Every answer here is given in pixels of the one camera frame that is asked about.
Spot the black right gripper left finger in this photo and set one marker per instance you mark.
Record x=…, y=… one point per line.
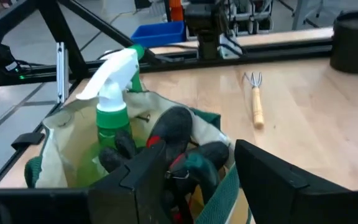
x=120, y=199

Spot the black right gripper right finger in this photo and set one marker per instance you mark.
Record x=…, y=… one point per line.
x=291, y=202

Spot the cream green canvas gardening bag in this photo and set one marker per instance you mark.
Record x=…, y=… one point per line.
x=61, y=149

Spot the green white spray bottle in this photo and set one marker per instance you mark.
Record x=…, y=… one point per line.
x=112, y=121

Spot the red black gardening glove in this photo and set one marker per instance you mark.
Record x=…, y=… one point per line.
x=172, y=124

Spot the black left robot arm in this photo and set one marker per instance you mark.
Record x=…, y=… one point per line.
x=205, y=25

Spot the black plant pot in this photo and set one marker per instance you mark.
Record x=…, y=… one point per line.
x=353, y=46

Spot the blue plastic bin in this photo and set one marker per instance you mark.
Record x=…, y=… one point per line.
x=157, y=35

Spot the grey table leg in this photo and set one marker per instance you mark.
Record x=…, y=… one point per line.
x=306, y=12

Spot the wheeled equipment cart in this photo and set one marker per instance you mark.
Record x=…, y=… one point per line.
x=250, y=15

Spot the orange container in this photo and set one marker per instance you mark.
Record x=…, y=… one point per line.
x=176, y=12

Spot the silver aluminium extrusion post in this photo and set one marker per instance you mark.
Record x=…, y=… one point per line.
x=61, y=71

